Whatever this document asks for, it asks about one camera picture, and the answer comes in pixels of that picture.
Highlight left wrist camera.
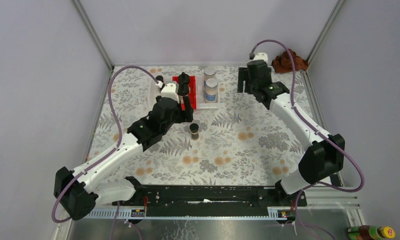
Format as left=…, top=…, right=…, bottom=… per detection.
left=160, top=81, right=180, bottom=103

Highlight left clear plastic bin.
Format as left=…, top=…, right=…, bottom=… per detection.
left=147, top=75, right=171, bottom=110

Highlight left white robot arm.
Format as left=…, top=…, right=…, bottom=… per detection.
left=51, top=96, right=193, bottom=223

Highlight floral table mat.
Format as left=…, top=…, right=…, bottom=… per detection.
left=81, top=65, right=333, bottom=187

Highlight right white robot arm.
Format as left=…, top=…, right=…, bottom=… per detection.
left=237, top=59, right=345, bottom=206

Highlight small dark spice bottle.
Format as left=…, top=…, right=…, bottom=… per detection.
left=155, top=75, right=164, bottom=83
left=189, top=123, right=199, bottom=140

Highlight brown crumpled cloth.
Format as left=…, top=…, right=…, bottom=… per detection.
left=272, top=49, right=309, bottom=74

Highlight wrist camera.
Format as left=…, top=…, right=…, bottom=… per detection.
left=249, top=52, right=268, bottom=63
left=160, top=81, right=180, bottom=103

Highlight small dark spice bottle front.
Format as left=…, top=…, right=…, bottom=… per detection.
left=189, top=123, right=199, bottom=140

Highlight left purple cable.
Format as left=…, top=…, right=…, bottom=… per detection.
left=51, top=65, right=163, bottom=224

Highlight green yellow-cap bottle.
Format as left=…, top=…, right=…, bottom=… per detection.
left=346, top=225, right=396, bottom=240

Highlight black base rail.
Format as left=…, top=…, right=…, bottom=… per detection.
left=113, top=184, right=307, bottom=218

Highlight black-cap jar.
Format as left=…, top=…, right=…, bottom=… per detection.
left=177, top=83, right=190, bottom=97
left=178, top=72, right=190, bottom=85

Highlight red plastic bin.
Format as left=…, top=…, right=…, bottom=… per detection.
left=172, top=75, right=197, bottom=110

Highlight right clear plastic bin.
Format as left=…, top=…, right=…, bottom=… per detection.
left=196, top=80, right=219, bottom=110

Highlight blue-label shaker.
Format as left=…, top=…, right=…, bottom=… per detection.
left=203, top=66, right=216, bottom=82
left=204, top=78, right=218, bottom=103

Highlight clear plastic bin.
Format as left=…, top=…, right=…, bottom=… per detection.
left=147, top=75, right=171, bottom=110
left=196, top=80, right=219, bottom=110

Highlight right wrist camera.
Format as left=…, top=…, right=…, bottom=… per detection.
left=249, top=52, right=268, bottom=63

